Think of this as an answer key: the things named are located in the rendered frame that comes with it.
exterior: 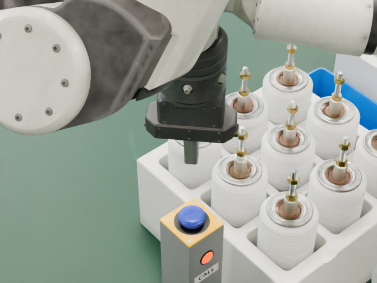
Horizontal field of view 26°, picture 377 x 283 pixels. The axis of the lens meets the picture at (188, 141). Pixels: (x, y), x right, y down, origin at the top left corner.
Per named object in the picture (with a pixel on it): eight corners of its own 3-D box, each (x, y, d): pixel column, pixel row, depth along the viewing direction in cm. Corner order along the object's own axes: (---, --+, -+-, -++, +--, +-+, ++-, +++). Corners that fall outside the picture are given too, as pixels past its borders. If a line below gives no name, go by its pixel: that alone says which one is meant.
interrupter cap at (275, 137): (306, 125, 147) (307, 122, 147) (313, 154, 142) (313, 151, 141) (265, 127, 147) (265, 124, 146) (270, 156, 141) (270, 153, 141)
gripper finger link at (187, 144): (192, 151, 114) (192, 118, 110) (189, 168, 112) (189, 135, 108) (181, 150, 114) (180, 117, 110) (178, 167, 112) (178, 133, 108)
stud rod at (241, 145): (244, 158, 137) (246, 125, 132) (243, 163, 137) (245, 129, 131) (238, 158, 137) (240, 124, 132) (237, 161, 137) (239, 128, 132)
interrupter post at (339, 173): (341, 184, 137) (344, 170, 134) (329, 178, 138) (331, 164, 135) (348, 176, 138) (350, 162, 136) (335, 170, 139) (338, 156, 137)
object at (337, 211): (338, 273, 145) (352, 205, 133) (290, 249, 149) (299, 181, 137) (362, 239, 151) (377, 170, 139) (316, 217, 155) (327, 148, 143)
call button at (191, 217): (210, 224, 122) (210, 215, 121) (190, 237, 120) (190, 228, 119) (193, 209, 124) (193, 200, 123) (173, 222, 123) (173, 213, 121)
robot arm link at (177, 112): (240, 108, 112) (245, 36, 103) (235, 157, 105) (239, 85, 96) (150, 101, 113) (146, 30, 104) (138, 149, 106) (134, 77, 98)
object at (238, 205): (210, 218, 155) (211, 150, 142) (260, 219, 154) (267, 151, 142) (209, 259, 148) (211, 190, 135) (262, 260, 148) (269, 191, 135)
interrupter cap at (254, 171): (217, 155, 142) (217, 152, 141) (261, 156, 142) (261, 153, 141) (217, 187, 136) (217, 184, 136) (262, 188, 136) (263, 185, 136)
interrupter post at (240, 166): (233, 166, 140) (233, 152, 137) (247, 166, 140) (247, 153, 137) (233, 176, 138) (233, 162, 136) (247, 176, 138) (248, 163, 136)
